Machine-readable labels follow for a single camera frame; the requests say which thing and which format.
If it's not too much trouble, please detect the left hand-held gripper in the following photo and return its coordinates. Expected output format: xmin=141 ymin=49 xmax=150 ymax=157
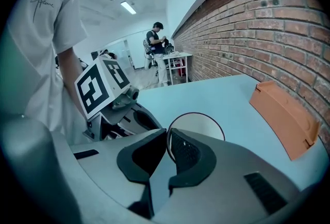
xmin=74 ymin=54 xmax=163 ymax=143

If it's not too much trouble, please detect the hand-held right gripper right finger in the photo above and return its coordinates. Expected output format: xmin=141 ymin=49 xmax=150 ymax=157
xmin=154 ymin=128 xmax=301 ymax=224

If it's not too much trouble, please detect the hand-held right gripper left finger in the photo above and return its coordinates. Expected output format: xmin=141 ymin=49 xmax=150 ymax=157
xmin=69 ymin=128 xmax=168 ymax=220

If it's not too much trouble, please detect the white cup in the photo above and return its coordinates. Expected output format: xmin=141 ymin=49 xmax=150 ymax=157
xmin=166 ymin=111 xmax=226 ymax=162

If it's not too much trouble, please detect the person's left forearm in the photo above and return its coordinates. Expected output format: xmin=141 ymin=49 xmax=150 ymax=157
xmin=56 ymin=46 xmax=90 ymax=122

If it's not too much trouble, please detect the red stool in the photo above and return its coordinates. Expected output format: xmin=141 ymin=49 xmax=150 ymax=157
xmin=177 ymin=60 xmax=187 ymax=78

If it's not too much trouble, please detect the orange plastic tray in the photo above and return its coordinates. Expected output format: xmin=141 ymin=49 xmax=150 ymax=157
xmin=249 ymin=80 xmax=321 ymax=161

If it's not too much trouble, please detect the white side table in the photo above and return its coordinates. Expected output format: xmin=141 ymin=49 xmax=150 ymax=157
xmin=162 ymin=52 xmax=193 ymax=85

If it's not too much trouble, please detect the long ceiling light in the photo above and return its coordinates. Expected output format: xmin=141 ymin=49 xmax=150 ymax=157
xmin=120 ymin=1 xmax=137 ymax=15

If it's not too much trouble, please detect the person's white t-shirt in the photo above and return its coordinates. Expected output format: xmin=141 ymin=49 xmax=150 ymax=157
xmin=6 ymin=0 xmax=90 ymax=138

